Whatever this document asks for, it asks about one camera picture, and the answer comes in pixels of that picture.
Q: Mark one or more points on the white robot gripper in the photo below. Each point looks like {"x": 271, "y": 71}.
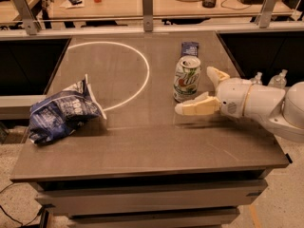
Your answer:
{"x": 235, "y": 96}

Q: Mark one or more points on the green white 7up can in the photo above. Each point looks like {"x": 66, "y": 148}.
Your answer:
{"x": 187, "y": 78}

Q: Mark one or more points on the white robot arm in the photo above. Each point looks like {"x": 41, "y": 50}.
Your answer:
{"x": 279, "y": 111}

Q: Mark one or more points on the blue rxbar blueberry bar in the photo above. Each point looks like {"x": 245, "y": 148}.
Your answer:
{"x": 189, "y": 48}

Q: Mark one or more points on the black mesh pen cup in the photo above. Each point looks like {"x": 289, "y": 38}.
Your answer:
{"x": 209, "y": 3}

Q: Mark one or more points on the grey table drawer base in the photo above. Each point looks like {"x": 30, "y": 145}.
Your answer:
{"x": 200, "y": 200}

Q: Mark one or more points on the blue crumpled chip bag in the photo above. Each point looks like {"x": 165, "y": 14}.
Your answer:
{"x": 61, "y": 114}

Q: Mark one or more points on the right metal rail bracket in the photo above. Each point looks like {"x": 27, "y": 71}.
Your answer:
{"x": 264, "y": 18}

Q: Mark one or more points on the metal rail bracket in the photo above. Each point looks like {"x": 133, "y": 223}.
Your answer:
{"x": 147, "y": 15}
{"x": 30, "y": 23}
{"x": 264, "y": 18}

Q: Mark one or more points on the middle metal rail bracket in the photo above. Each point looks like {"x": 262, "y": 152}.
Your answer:
{"x": 147, "y": 15}

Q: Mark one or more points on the left metal rail bracket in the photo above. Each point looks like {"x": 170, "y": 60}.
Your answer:
{"x": 30, "y": 23}

